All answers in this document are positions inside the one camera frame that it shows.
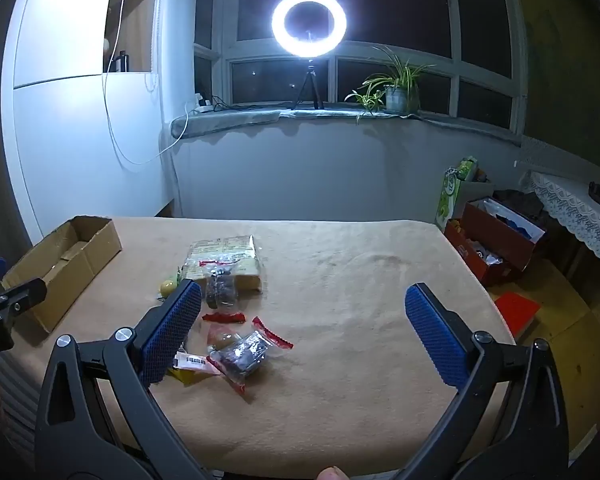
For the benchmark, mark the grey windowsill cloth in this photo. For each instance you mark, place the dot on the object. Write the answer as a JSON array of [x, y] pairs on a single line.
[[240, 119]]

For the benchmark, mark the yellow snack packet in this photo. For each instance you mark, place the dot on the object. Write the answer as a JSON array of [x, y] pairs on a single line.
[[182, 376]]

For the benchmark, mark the yellow round candy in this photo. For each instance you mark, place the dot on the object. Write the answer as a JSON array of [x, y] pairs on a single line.
[[167, 287]]

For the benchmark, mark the sliced bread packet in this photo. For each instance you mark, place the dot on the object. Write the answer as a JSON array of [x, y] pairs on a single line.
[[225, 250]]

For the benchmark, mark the dark bottle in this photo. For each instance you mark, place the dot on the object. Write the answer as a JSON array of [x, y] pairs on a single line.
[[121, 62]]

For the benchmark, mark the dark yellow curtain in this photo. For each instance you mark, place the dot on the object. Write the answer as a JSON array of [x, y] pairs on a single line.
[[565, 60]]

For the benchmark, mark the green snack packet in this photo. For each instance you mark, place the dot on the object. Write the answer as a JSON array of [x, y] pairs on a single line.
[[178, 275]]

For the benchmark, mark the wooden shelf niche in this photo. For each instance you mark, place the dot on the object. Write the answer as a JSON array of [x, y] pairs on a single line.
[[140, 35]]

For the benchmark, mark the white power strip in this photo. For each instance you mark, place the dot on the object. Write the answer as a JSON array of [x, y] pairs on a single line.
[[203, 105]]

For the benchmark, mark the large open red box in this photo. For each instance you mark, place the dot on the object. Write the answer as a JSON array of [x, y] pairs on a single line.
[[500, 240]]

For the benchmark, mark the white framed window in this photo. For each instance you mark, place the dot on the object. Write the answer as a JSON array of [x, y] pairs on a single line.
[[260, 50]]

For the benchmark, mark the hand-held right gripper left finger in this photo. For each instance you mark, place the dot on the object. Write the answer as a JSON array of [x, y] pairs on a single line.
[[172, 330]]

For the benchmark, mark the white cabinet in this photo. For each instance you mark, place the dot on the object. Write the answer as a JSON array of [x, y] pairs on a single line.
[[70, 135]]

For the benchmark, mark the potted spider plant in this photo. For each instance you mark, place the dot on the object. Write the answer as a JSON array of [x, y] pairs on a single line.
[[396, 97]]

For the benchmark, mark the brown cardboard box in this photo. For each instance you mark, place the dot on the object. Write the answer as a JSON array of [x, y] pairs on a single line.
[[80, 265]]

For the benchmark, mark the low red box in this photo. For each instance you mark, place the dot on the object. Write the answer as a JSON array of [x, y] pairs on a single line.
[[467, 255]]

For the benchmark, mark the white ribbed radiator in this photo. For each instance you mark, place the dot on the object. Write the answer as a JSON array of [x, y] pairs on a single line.
[[20, 410]]

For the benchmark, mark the green carton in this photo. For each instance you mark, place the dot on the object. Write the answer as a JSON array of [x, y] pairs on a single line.
[[450, 200]]

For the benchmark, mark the red book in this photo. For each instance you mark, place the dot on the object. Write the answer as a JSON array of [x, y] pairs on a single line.
[[517, 312]]

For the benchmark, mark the white lace tablecloth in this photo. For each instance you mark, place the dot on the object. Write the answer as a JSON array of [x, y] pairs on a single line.
[[580, 215]]

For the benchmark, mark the white red label snack bar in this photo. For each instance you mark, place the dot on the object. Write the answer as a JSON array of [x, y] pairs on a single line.
[[195, 361]]

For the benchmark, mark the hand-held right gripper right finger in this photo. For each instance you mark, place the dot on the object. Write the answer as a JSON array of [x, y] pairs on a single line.
[[435, 332]]

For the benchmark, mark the clear packet of dark prunes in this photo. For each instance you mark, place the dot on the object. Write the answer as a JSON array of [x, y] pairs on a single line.
[[242, 355], [220, 287]]

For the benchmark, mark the dark bag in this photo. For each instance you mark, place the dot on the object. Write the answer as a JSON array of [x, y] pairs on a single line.
[[522, 205]]

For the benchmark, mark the person's right hand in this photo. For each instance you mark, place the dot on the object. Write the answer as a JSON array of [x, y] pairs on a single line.
[[335, 474]]

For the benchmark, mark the clear packet of tan snack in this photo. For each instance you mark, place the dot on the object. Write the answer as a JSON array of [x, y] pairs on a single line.
[[219, 337]]

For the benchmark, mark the small red snack packet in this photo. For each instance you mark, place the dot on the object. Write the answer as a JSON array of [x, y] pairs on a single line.
[[223, 317]]

